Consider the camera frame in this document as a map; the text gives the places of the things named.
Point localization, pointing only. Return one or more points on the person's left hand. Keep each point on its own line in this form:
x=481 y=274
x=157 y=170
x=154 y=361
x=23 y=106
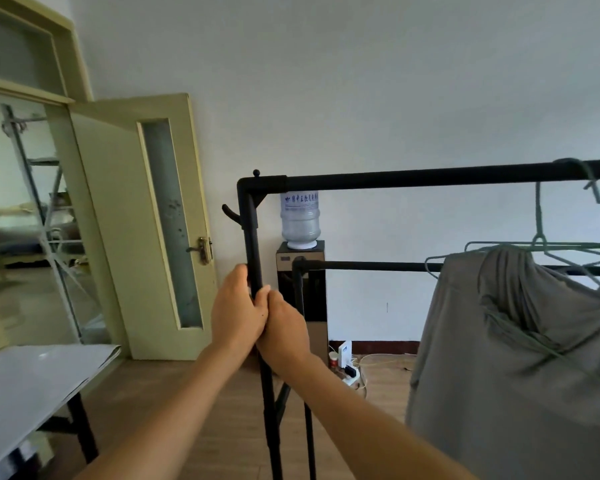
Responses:
x=232 y=314

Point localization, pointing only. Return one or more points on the person's right hand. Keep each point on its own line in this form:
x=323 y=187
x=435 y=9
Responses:
x=286 y=334

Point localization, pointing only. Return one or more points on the person's left thumb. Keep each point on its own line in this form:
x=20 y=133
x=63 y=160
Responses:
x=261 y=302

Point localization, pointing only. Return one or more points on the person's right thumb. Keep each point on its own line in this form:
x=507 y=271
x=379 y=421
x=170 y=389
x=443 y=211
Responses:
x=276 y=307

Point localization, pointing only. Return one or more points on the black metal clothes rack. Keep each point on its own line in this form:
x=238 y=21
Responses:
x=380 y=176

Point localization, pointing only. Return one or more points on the person's left forearm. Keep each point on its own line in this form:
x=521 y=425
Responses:
x=180 y=409

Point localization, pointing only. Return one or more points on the person's right forearm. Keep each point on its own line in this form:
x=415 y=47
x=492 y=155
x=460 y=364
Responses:
x=360 y=424

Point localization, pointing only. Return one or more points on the black water dispenser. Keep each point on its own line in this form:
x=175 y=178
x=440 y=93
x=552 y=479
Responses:
x=315 y=304

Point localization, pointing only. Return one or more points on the red and white cup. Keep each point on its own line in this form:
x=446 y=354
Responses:
x=333 y=360

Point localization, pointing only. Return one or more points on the white box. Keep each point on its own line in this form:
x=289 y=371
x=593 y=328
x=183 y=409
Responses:
x=345 y=353

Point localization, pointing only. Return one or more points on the clear water jug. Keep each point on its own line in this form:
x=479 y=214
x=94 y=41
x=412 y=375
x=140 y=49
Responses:
x=300 y=222

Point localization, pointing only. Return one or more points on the white power strip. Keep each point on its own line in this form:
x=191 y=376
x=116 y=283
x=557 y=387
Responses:
x=351 y=376

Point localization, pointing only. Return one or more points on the pale green wooden door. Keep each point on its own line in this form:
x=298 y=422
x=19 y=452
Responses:
x=115 y=224

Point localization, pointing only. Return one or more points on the grey hanging garment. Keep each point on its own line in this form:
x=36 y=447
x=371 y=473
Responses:
x=510 y=374

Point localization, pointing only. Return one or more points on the grey metal ladder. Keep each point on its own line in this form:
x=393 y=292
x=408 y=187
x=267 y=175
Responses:
x=35 y=194

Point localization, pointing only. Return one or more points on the white folding table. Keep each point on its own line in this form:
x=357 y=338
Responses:
x=25 y=389

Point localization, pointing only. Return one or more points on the bed with wooden frame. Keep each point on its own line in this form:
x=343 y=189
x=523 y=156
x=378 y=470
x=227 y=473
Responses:
x=15 y=234

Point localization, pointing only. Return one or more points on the pale green door frame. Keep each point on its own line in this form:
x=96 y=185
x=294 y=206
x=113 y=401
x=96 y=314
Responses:
x=65 y=69

